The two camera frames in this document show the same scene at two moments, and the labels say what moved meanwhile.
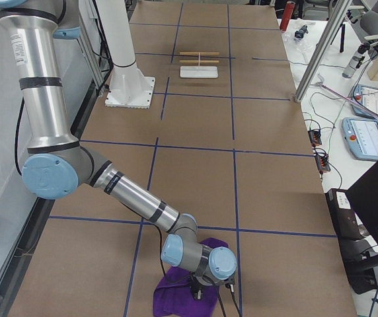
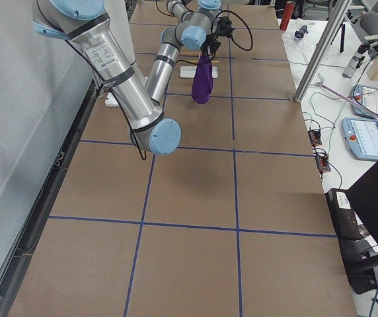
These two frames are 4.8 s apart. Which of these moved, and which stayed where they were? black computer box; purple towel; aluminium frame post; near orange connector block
Moved: purple towel
Stayed: near orange connector block; aluminium frame post; black computer box
